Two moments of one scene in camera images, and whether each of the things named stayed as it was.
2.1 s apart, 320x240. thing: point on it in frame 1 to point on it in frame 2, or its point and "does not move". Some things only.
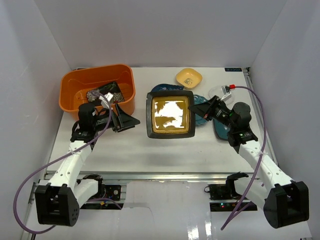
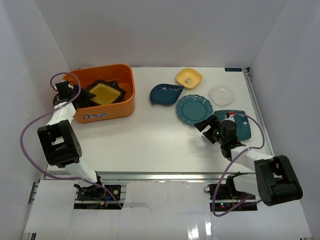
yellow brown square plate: [168, 115] to [104, 94]
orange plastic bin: [75, 84] does not move
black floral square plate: [112, 88] to [112, 85]
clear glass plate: [218, 91] does not move
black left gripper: [116, 119] to [78, 96]
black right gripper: [206, 110] to [214, 122]
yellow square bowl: [188, 77] does not move
